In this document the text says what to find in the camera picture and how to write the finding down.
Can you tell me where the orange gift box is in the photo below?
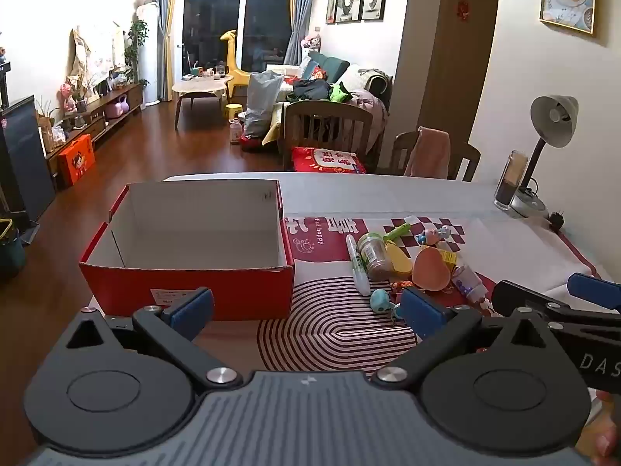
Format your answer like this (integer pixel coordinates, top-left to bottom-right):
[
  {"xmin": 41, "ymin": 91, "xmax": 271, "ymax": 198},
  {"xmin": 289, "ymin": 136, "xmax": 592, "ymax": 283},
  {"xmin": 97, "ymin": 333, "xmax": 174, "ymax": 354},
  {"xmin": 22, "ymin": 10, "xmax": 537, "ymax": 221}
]
[{"xmin": 58, "ymin": 134, "xmax": 97, "ymax": 186}]

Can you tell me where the person's right hand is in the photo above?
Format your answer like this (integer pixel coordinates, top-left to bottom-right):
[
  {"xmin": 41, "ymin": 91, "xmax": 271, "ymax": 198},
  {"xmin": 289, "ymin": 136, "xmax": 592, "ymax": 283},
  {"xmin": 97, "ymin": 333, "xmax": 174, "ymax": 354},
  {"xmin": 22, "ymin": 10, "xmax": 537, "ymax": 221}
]
[{"xmin": 588, "ymin": 391, "xmax": 621, "ymax": 466}]

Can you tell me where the yellow oval case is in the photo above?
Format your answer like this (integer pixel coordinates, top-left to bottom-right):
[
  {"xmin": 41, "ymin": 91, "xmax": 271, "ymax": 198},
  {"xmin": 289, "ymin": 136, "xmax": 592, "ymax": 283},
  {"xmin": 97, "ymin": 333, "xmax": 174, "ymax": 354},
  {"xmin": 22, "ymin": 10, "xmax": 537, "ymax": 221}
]
[{"xmin": 383, "ymin": 243, "xmax": 414, "ymax": 275}]

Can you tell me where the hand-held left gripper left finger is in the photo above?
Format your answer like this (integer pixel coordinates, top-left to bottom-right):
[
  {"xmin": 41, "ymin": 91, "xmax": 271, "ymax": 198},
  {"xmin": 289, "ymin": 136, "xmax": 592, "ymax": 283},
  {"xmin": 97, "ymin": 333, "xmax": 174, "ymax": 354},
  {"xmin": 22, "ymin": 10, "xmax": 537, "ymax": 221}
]
[{"xmin": 49, "ymin": 287, "xmax": 243, "ymax": 391}]

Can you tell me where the green tube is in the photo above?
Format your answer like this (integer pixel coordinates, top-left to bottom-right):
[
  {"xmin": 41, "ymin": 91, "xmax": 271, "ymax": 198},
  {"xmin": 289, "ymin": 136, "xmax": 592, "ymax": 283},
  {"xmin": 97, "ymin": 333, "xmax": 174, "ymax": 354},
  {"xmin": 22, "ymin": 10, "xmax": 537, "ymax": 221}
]
[{"xmin": 383, "ymin": 222, "xmax": 412, "ymax": 242}]

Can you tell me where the wooden coffee table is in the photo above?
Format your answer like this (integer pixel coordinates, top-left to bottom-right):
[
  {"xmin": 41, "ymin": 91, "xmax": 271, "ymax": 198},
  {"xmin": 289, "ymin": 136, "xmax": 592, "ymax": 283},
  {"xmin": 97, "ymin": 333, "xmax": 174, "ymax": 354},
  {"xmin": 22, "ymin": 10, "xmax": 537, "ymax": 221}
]
[{"xmin": 172, "ymin": 75, "xmax": 236, "ymax": 128}]

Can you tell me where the grey plastic bag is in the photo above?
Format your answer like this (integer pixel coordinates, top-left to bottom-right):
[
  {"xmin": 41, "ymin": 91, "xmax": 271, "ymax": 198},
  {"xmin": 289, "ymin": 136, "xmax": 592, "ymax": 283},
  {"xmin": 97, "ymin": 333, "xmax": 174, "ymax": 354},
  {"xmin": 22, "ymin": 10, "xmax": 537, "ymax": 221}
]
[{"xmin": 243, "ymin": 70, "xmax": 284, "ymax": 139}]

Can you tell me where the pink pig toy figure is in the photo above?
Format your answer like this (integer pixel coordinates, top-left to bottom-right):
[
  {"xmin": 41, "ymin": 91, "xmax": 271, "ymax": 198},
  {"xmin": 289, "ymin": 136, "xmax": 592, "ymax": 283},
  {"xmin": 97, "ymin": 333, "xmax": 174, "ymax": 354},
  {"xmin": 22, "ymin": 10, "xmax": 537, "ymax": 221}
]
[{"xmin": 416, "ymin": 226, "xmax": 452, "ymax": 247}]

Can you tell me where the grey and yellow curtain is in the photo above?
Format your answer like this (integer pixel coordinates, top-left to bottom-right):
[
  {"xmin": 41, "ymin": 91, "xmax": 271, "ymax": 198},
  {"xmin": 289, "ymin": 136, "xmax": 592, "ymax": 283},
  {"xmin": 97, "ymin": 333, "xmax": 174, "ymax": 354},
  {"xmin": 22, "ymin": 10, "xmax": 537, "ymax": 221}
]
[
  {"xmin": 284, "ymin": 0, "xmax": 317, "ymax": 64},
  {"xmin": 155, "ymin": 0, "xmax": 178, "ymax": 103}
]

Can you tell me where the white marker pen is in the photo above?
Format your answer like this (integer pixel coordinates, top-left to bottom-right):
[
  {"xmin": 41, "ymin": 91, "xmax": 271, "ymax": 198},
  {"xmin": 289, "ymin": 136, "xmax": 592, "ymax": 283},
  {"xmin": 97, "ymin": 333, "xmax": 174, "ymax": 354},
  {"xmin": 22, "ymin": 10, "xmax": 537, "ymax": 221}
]
[{"xmin": 345, "ymin": 234, "xmax": 372, "ymax": 297}]

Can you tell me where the pink towel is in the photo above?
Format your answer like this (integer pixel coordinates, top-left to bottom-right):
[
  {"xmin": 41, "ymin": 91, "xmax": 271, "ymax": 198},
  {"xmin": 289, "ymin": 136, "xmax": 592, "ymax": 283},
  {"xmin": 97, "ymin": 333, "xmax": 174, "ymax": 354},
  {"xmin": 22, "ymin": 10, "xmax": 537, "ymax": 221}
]
[{"xmin": 404, "ymin": 126, "xmax": 452, "ymax": 179}]

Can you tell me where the teal keychain toy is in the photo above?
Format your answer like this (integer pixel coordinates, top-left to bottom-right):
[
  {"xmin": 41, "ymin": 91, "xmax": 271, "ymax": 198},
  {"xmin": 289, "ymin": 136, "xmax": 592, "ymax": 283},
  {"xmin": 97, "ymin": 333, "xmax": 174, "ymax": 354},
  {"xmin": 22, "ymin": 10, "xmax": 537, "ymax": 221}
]
[{"xmin": 369, "ymin": 289, "xmax": 393, "ymax": 314}]

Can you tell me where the wooden tv cabinet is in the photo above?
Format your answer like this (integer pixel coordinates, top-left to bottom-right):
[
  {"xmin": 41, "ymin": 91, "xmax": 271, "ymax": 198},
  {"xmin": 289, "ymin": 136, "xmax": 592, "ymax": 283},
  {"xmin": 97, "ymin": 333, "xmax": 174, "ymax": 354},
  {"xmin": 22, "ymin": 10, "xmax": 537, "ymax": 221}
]
[{"xmin": 46, "ymin": 82, "xmax": 144, "ymax": 190}]

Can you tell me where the grey desk lamp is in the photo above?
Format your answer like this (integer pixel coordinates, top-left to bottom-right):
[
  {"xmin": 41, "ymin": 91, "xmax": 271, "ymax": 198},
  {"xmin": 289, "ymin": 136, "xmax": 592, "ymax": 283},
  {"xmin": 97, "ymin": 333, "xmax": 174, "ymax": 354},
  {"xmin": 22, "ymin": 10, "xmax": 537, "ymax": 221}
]
[{"xmin": 505, "ymin": 94, "xmax": 580, "ymax": 219}]

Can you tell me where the wooden door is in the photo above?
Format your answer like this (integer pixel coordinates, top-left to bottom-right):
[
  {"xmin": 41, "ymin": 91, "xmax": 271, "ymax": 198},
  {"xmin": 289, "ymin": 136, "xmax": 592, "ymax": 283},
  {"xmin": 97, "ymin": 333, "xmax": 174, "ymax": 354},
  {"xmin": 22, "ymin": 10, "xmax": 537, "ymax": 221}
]
[{"xmin": 418, "ymin": 0, "xmax": 501, "ymax": 146}]

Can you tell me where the toothpick jar with green lid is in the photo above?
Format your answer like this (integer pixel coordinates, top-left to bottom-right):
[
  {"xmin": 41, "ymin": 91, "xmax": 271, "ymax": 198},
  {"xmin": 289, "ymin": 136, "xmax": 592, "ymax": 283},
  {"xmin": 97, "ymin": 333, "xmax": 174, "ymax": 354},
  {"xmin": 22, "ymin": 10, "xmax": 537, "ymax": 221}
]
[{"xmin": 357, "ymin": 233, "xmax": 391, "ymax": 282}]

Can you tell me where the peach shell-shaped toy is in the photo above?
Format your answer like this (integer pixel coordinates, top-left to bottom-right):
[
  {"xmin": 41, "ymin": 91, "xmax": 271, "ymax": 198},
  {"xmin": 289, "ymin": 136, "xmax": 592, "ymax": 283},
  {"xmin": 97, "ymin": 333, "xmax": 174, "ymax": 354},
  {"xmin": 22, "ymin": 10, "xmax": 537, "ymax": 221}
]
[{"xmin": 412, "ymin": 245, "xmax": 452, "ymax": 292}]

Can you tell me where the dark blue appliance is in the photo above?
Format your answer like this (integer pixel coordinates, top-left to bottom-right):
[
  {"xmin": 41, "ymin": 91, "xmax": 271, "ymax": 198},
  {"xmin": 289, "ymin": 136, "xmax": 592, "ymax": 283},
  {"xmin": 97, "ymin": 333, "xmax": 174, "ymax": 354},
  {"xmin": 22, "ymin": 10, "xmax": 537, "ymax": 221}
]
[{"xmin": 0, "ymin": 94, "xmax": 56, "ymax": 224}]

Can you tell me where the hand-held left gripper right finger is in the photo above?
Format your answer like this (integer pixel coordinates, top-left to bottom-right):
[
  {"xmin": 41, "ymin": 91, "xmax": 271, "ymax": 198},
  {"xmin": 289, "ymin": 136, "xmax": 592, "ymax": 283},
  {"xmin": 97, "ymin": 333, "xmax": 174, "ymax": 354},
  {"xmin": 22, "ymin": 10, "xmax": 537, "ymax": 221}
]
[{"xmin": 371, "ymin": 287, "xmax": 578, "ymax": 391}]

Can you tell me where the red cardboard box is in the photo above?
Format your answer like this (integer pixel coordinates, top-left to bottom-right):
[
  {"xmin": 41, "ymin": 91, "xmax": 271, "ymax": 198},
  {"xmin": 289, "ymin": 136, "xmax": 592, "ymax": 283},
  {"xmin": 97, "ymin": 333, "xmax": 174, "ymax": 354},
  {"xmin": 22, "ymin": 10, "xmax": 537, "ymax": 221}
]
[{"xmin": 78, "ymin": 179, "xmax": 296, "ymax": 322}]

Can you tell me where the paper wall hanging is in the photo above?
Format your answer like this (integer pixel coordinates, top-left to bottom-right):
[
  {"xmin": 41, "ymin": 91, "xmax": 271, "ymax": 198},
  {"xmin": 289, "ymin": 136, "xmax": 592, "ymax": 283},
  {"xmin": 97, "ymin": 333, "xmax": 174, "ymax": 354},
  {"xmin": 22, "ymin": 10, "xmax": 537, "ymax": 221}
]
[{"xmin": 68, "ymin": 24, "xmax": 127, "ymax": 100}]

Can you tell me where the glass balcony door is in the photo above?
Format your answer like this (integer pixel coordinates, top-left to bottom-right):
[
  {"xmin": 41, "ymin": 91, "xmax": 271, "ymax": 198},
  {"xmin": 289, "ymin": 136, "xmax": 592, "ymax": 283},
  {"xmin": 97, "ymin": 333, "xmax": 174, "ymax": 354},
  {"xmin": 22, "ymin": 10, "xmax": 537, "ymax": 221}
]
[{"xmin": 177, "ymin": 0, "xmax": 294, "ymax": 79}]

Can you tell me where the potted plant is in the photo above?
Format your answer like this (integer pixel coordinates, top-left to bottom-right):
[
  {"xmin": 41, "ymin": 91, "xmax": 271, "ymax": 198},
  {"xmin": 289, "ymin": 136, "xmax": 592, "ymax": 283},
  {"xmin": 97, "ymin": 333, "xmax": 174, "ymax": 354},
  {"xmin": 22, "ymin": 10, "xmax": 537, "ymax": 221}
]
[{"xmin": 125, "ymin": 19, "xmax": 150, "ymax": 83}]

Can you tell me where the red and white printed mat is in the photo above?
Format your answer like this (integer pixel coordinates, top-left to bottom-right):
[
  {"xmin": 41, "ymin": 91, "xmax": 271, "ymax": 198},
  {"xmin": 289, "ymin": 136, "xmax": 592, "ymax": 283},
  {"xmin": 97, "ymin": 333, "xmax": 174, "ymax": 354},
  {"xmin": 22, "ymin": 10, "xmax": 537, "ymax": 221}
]
[{"xmin": 256, "ymin": 214, "xmax": 602, "ymax": 374}]

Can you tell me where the dark green bucket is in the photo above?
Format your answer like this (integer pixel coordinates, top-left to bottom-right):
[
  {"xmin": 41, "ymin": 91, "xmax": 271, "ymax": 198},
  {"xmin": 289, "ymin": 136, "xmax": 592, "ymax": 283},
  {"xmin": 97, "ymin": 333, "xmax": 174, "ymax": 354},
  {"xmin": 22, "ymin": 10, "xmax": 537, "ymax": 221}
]
[{"xmin": 0, "ymin": 218, "xmax": 27, "ymax": 277}]

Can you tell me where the red printed cushion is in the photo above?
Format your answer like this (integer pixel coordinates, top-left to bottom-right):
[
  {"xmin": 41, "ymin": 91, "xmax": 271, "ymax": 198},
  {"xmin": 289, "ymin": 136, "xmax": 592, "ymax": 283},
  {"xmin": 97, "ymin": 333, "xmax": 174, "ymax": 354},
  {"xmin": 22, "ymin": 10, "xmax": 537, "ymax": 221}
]
[{"xmin": 290, "ymin": 146, "xmax": 367, "ymax": 176}]

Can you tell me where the small yellow box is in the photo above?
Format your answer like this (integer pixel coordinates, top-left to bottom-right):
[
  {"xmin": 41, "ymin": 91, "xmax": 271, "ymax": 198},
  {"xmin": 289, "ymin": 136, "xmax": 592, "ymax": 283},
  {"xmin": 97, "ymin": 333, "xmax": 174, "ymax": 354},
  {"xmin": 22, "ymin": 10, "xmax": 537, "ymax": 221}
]
[{"xmin": 434, "ymin": 247, "xmax": 459, "ymax": 271}]

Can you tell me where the wooden slatted chair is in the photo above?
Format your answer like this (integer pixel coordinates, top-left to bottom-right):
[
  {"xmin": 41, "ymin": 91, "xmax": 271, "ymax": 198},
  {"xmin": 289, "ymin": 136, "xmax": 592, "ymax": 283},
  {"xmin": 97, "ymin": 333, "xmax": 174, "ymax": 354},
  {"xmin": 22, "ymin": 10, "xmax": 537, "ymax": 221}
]
[{"xmin": 278, "ymin": 101, "xmax": 374, "ymax": 174}]

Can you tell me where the white printed tube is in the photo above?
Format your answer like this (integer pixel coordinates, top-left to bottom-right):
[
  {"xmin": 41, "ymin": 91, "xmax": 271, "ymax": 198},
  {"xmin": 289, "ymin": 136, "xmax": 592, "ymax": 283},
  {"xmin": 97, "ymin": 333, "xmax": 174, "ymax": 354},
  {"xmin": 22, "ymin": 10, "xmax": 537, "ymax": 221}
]
[{"xmin": 451, "ymin": 262, "xmax": 490, "ymax": 302}]

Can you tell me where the white tower air conditioner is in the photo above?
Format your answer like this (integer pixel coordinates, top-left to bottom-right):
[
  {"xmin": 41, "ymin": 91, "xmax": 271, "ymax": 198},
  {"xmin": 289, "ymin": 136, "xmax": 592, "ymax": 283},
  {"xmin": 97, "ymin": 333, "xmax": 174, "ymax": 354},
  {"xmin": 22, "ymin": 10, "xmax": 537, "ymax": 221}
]
[{"xmin": 137, "ymin": 1, "xmax": 163, "ymax": 106}]

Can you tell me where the yellow giraffe toy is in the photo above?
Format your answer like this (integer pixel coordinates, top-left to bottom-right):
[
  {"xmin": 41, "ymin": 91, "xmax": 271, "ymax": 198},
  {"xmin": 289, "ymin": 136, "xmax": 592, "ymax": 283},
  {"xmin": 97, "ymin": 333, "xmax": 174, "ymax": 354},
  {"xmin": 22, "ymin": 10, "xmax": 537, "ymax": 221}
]
[{"xmin": 220, "ymin": 30, "xmax": 253, "ymax": 104}]

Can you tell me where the grey sofa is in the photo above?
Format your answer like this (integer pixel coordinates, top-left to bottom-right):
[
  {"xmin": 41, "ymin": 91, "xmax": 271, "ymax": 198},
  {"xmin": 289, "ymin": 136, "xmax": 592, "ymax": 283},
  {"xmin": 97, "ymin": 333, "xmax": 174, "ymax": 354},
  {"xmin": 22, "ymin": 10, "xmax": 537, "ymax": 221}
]
[{"xmin": 272, "ymin": 51, "xmax": 394, "ymax": 156}]

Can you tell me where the tall glass jar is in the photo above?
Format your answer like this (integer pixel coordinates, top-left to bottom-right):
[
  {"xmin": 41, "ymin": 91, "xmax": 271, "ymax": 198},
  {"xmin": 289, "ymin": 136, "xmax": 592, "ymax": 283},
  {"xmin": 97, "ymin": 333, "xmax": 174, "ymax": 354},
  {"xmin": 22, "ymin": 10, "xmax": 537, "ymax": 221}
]
[{"xmin": 494, "ymin": 150, "xmax": 529, "ymax": 212}]

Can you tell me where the wooden chair with towel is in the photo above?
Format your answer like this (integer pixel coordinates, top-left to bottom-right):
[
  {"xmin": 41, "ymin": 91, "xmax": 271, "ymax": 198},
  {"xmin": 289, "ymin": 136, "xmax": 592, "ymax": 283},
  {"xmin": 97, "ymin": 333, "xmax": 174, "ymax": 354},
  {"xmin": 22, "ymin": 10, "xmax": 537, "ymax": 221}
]
[{"xmin": 388, "ymin": 129, "xmax": 482, "ymax": 183}]

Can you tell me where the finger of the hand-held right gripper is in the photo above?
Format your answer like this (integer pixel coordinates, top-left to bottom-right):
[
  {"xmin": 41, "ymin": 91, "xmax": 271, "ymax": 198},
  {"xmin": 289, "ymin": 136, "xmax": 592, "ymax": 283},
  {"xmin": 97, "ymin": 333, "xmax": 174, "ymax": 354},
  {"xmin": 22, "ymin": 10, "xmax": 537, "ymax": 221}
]
[
  {"xmin": 491, "ymin": 279, "xmax": 621, "ymax": 332},
  {"xmin": 567, "ymin": 272, "xmax": 621, "ymax": 312}
]

